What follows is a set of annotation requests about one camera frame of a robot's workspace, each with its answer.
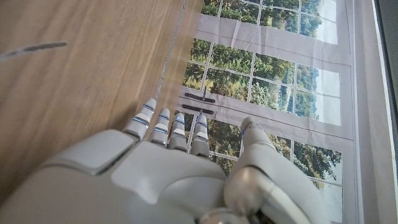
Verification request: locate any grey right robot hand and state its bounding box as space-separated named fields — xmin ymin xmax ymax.
xmin=0 ymin=98 xmax=331 ymax=224

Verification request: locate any grey tape outline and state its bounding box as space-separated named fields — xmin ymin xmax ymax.
xmin=0 ymin=0 xmax=188 ymax=101

